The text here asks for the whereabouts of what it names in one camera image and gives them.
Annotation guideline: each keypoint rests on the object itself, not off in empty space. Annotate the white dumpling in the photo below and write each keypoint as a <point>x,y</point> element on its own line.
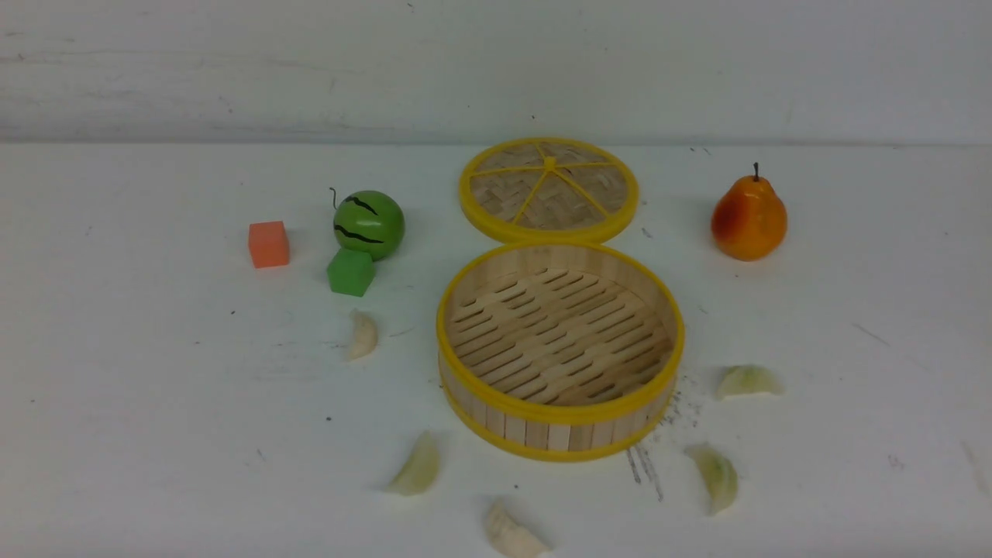
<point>365,335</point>
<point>510,538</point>

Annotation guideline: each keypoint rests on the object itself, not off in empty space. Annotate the pale green dumpling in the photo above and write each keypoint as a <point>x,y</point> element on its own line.
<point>718,474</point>
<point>419,472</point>
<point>746,380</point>

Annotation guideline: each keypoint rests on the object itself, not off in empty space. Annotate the bamboo steamer tray yellow rim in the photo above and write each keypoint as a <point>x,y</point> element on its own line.
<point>559,351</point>

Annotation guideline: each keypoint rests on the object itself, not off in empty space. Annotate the bamboo steamer lid yellow rim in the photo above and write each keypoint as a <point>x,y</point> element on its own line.
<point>548,189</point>

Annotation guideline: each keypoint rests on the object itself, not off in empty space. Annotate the green toy watermelon ball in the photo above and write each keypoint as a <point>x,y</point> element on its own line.
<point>369,221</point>

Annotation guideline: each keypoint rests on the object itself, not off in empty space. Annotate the green cube block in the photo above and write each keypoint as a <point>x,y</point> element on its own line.
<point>351,272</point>

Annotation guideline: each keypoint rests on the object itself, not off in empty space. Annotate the orange cube block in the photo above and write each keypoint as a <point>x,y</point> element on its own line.
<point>268,244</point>

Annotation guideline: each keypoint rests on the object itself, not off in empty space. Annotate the orange toy pear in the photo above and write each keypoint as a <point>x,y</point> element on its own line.
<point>750,221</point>

